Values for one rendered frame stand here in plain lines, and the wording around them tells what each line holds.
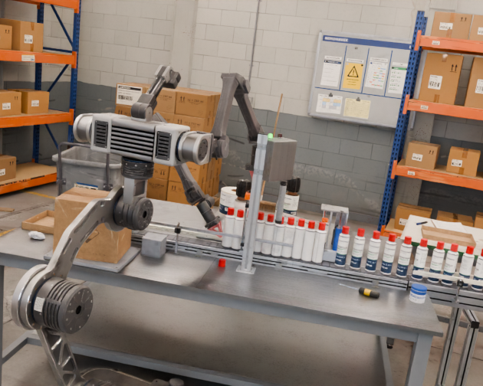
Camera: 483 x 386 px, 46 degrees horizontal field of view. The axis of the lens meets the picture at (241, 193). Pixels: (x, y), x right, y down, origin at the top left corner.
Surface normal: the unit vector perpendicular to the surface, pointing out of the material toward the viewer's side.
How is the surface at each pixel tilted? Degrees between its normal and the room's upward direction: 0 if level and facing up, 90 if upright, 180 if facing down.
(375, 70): 88
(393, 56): 90
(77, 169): 93
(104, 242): 90
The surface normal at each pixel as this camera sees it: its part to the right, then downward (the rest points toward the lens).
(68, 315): 0.93, 0.19
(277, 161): 0.70, 0.25
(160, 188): -0.27, 0.19
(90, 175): -0.05, 0.29
